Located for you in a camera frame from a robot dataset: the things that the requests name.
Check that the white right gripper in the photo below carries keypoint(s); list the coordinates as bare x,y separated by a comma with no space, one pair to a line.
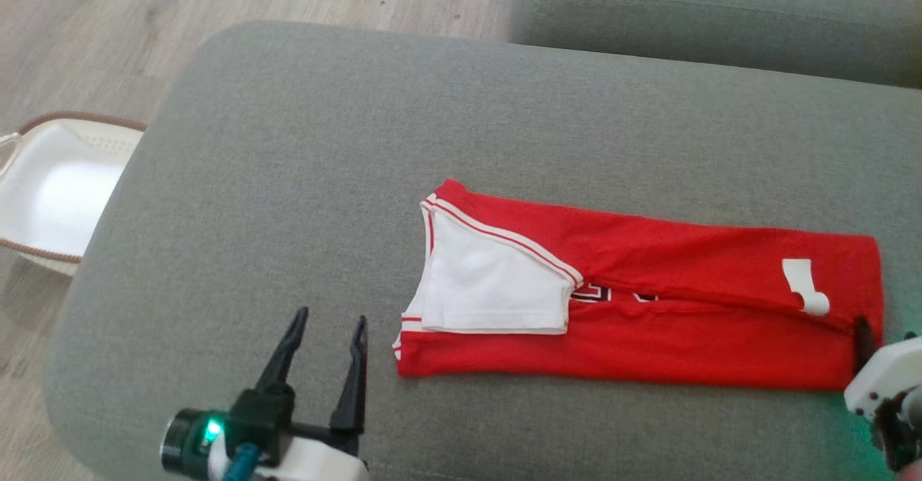
889,373

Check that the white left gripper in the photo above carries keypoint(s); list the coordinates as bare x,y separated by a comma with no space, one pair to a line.
317,463

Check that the red and white basketball jersey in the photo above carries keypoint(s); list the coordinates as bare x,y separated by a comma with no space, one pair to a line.
648,337

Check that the large grey sofa seat cushion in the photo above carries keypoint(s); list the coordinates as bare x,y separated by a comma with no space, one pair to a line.
504,128

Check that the white laundry basket brown rim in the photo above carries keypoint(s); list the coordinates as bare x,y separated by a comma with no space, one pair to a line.
57,193

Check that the grey sofa chaise cushion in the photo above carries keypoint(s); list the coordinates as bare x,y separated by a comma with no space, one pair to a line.
720,13

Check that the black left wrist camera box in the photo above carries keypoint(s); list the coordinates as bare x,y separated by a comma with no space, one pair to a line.
263,412

